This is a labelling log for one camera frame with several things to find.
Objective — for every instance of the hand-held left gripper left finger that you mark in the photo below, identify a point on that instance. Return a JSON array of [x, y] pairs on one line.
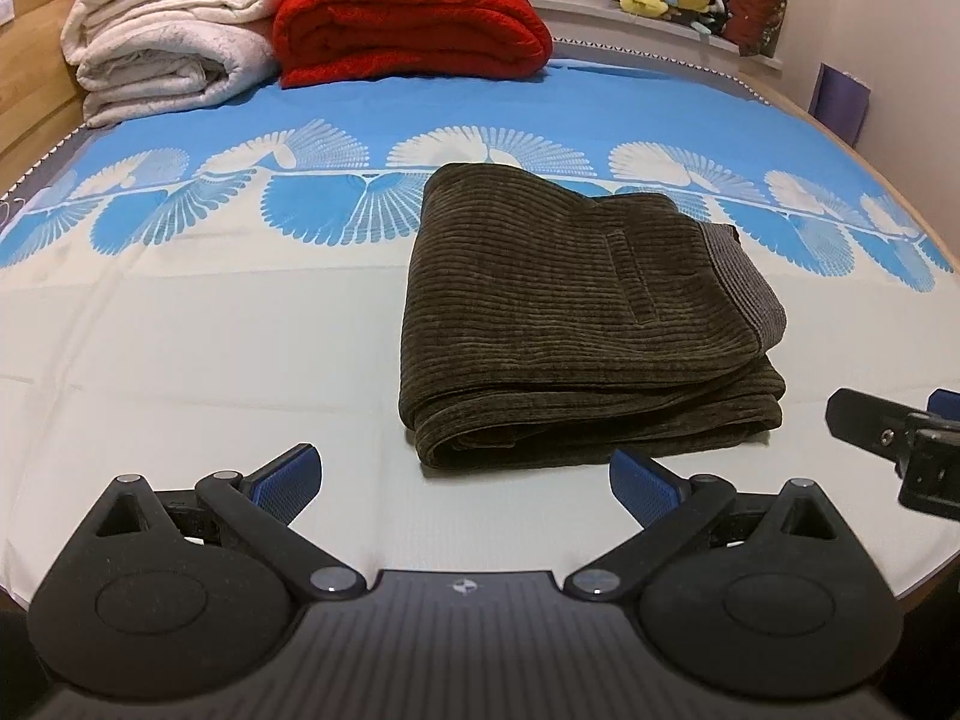
[[289, 476]]

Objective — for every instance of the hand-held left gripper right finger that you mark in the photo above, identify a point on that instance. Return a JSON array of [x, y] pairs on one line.
[[641, 481]]

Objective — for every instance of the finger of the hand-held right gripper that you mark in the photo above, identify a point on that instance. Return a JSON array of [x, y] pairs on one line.
[[862, 420], [946, 400]]

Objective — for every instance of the blue and white bed sheet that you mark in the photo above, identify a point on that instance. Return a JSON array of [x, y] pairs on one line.
[[187, 315]]

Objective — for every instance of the dark red cushion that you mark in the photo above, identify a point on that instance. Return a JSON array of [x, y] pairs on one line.
[[754, 7]]

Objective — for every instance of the dark plush toy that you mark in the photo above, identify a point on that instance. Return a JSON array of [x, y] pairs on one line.
[[716, 11]]

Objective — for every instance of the white window sill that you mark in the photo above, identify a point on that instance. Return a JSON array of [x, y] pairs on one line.
[[600, 22]]

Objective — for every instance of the red folded blanket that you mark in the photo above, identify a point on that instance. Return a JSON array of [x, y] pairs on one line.
[[412, 22]]

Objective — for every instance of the cream folded blanket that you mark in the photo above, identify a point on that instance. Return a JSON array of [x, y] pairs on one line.
[[165, 0]]

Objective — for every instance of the small white box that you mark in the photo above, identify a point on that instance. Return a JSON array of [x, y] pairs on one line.
[[6, 11]]

